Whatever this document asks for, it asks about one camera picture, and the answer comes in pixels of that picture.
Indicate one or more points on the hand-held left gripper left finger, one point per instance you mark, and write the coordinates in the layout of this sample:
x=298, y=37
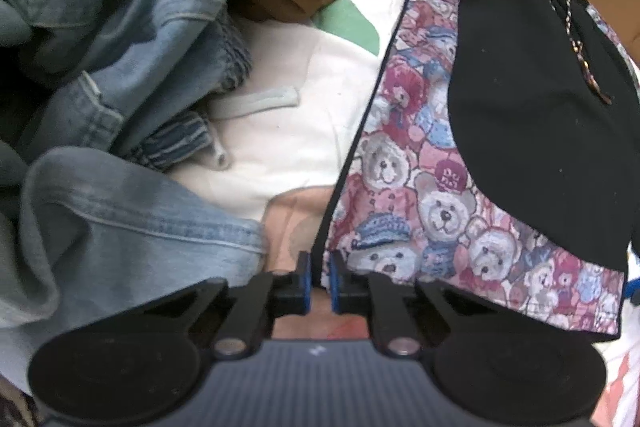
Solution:
x=306, y=274

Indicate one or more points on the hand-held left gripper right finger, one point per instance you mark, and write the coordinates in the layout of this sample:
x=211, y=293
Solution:
x=334, y=279

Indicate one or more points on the black shorts teddy print lining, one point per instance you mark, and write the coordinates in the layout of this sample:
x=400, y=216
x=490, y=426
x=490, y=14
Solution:
x=525, y=107

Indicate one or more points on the cream bear print blanket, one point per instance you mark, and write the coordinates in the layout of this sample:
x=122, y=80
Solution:
x=280, y=142

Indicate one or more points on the blue denim jeans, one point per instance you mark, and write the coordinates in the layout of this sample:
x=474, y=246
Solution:
x=125, y=217

